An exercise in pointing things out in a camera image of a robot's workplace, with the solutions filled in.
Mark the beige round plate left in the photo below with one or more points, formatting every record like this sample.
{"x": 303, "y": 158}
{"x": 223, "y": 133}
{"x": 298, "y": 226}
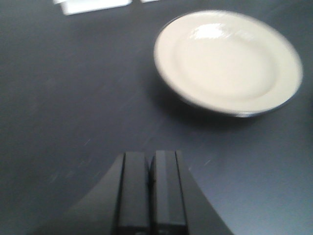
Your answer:
{"x": 227, "y": 62}

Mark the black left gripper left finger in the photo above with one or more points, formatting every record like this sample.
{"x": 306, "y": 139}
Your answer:
{"x": 117, "y": 205}

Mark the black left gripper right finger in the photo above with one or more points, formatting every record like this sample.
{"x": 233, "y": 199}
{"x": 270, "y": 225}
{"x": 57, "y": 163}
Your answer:
{"x": 179, "y": 207}

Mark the white storage bin left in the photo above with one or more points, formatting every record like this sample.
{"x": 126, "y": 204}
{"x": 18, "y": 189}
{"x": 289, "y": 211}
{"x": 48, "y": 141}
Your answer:
{"x": 72, "y": 7}

